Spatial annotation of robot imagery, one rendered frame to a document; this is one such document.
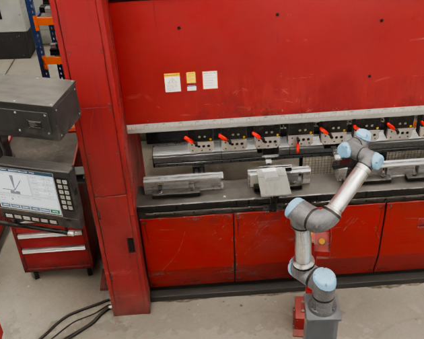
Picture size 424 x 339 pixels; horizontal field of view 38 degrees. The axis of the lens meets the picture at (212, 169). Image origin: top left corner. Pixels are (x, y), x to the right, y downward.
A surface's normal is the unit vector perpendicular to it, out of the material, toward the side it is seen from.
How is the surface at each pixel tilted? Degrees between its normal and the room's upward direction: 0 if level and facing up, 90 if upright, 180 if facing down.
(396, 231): 90
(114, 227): 90
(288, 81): 90
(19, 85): 0
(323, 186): 0
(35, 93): 0
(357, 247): 90
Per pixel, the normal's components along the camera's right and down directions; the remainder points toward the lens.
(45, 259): 0.05, 0.59
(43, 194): -0.25, 0.58
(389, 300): -0.04, -0.80
